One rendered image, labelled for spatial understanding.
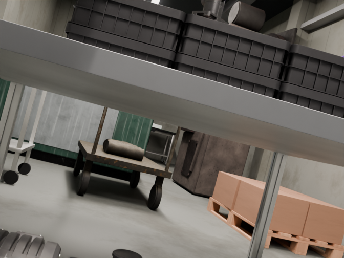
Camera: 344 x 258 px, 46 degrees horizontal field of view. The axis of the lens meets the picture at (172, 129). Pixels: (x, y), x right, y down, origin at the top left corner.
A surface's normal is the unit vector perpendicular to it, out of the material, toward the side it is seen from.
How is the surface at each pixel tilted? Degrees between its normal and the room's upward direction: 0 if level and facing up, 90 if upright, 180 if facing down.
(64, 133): 90
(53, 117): 90
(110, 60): 90
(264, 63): 90
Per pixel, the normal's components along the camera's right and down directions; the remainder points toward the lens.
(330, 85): 0.07, 0.00
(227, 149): 0.27, 0.10
